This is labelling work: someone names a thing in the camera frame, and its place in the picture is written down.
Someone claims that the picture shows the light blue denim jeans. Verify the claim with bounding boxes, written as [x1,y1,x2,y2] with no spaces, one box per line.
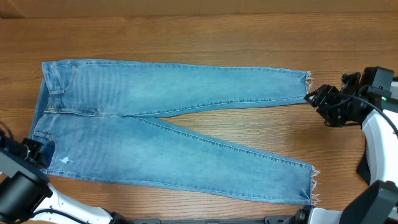
[30,59,318,205]

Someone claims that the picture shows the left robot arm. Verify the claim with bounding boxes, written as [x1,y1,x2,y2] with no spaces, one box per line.
[1,123,131,224]

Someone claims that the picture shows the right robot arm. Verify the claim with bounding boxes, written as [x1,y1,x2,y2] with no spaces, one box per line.
[285,67,397,224]

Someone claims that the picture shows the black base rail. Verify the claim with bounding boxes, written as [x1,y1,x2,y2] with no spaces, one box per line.
[131,215,295,224]

